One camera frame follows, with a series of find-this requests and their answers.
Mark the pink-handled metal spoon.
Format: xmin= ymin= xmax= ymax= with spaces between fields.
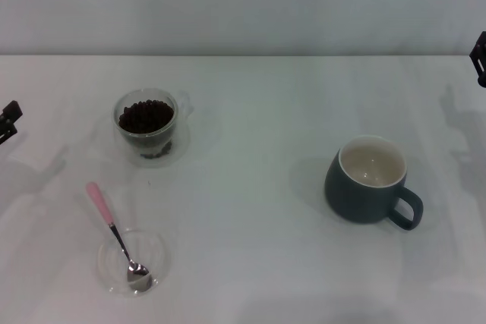
xmin=86 ymin=181 xmax=151 ymax=278

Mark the dark green ceramic mug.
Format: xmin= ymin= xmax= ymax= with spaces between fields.
xmin=323 ymin=134 xmax=424 ymax=232

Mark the clear glass saucer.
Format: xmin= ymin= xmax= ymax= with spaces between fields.
xmin=97 ymin=228 xmax=171 ymax=298

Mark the clear double-wall glass cup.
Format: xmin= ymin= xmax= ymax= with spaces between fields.
xmin=111 ymin=88 xmax=196 ymax=168

